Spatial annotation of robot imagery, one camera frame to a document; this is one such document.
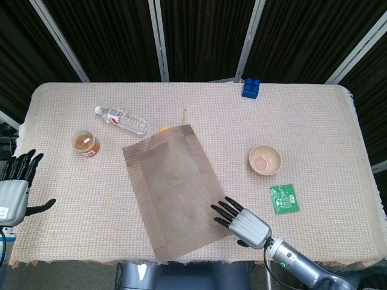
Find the left black grey robot hand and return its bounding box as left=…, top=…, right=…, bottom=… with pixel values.
left=0, top=149, right=57, bottom=227

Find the right black grey robot hand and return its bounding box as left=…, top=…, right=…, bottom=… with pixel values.
left=210, top=196, right=272, bottom=250

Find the light brown bowl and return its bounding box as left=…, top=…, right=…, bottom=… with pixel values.
left=249, top=144, right=282, bottom=176

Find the brown woven placemat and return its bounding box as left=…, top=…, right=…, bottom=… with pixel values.
left=122, top=124, right=226, bottom=263

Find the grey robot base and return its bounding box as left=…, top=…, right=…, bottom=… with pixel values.
left=116, top=261, right=258, bottom=290

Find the green foil packet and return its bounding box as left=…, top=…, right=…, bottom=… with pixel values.
left=269, top=183, right=301, bottom=215

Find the round clear rubber band jar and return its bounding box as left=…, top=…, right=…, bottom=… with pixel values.
left=71, top=130, right=101, bottom=158

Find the beige woven tablecloth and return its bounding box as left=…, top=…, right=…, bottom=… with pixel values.
left=5, top=82, right=387, bottom=268

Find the yellow tape measure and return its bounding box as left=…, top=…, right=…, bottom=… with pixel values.
left=159, top=108, right=188, bottom=132

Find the dark pleated screen panel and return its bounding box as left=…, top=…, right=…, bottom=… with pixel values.
left=244, top=0, right=387, bottom=84
left=0, top=0, right=84, bottom=121
left=44, top=0, right=161, bottom=83
left=160, top=0, right=256, bottom=82
left=340, top=39, right=387, bottom=166

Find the clear plastic water bottle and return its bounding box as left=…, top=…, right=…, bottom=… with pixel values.
left=94, top=105, right=151, bottom=136

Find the blue toy building block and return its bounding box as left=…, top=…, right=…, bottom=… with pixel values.
left=241, top=77, right=261, bottom=100

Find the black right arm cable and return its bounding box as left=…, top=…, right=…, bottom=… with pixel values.
left=262, top=238, right=284, bottom=290

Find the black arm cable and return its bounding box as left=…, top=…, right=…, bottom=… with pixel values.
left=262, top=238, right=284, bottom=290
left=0, top=229, right=8, bottom=268

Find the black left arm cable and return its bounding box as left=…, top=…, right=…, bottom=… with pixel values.
left=0, top=229, right=8, bottom=268

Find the white metal screen post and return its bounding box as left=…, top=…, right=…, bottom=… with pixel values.
left=29, top=0, right=91, bottom=83
left=148, top=0, right=170, bottom=82
left=325, top=11, right=387, bottom=85
left=234, top=0, right=267, bottom=82

